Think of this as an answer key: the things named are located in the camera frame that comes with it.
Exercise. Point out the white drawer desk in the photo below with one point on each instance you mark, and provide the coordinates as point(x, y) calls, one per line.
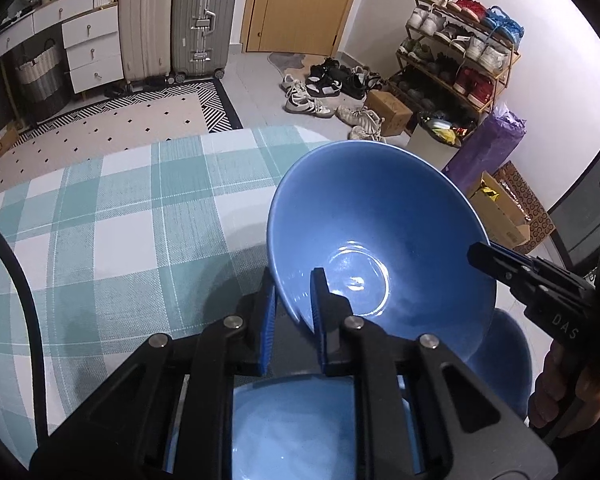
point(90, 38)

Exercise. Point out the small cardboard box on floor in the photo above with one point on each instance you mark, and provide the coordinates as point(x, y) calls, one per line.
point(9, 136)

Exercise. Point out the white trash bin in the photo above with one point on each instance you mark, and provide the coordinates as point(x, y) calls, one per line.
point(435, 140)

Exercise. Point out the wooden shoe rack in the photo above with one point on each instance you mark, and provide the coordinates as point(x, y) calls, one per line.
point(451, 66)

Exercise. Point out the grey aluminium suitcase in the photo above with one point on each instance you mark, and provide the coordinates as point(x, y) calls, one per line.
point(200, 37)

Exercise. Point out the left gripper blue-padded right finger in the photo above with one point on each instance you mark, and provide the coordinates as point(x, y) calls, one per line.
point(333, 325)

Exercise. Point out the patterned brown flat box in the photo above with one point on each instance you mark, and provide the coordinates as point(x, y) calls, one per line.
point(540, 223)

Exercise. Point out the right hand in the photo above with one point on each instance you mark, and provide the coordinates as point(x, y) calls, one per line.
point(551, 387)

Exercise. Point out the beige hard-shell suitcase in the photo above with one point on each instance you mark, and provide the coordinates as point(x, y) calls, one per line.
point(145, 38)

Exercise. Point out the teal checked tablecloth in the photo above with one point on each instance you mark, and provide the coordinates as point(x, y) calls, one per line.
point(165, 238)

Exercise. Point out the open cardboard box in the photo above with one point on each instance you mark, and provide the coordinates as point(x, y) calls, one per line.
point(501, 215)

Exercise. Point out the small brown cardboard box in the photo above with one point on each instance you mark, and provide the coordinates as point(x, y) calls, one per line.
point(394, 113)

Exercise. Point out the blue ceramic bowl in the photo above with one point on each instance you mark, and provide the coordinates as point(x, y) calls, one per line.
point(295, 427)
point(503, 362)
point(391, 233)

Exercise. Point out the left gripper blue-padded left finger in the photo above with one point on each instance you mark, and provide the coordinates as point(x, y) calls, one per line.
point(252, 354)

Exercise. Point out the woven laundry basket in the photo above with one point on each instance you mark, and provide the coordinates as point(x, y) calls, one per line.
point(43, 82)

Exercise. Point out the purple plastic bag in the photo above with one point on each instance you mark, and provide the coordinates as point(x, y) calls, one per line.
point(487, 148)

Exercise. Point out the wooden door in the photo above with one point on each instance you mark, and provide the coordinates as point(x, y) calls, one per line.
point(294, 26)

